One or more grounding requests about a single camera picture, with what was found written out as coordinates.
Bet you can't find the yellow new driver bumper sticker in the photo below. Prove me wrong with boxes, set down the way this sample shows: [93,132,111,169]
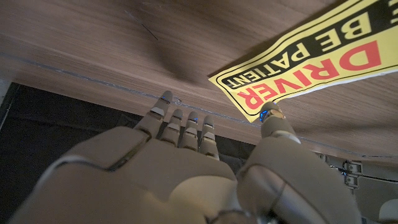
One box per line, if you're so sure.
[208,0,398,123]

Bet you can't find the black backdrop curtain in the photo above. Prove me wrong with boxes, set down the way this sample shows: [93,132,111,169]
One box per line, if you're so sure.
[0,81,261,218]

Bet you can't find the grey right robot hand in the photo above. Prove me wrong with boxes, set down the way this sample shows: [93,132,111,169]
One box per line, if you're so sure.
[7,90,363,224]

